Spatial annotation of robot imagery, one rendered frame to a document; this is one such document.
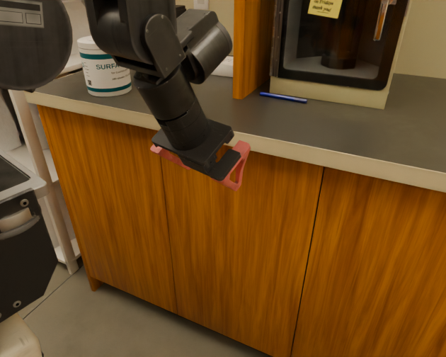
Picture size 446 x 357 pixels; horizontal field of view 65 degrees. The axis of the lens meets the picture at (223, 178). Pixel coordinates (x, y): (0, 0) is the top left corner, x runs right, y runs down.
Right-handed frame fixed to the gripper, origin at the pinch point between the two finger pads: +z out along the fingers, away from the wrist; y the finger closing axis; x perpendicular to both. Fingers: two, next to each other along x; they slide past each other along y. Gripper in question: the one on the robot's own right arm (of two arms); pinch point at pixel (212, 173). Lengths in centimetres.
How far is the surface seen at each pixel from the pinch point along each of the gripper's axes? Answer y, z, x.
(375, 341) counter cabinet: -26, 72, -6
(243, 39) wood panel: 27, 10, -43
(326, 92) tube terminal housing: 8, 29, -49
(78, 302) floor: 83, 90, 43
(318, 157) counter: -4.3, 20.2, -22.5
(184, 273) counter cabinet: 34, 67, 9
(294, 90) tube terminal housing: 17, 28, -47
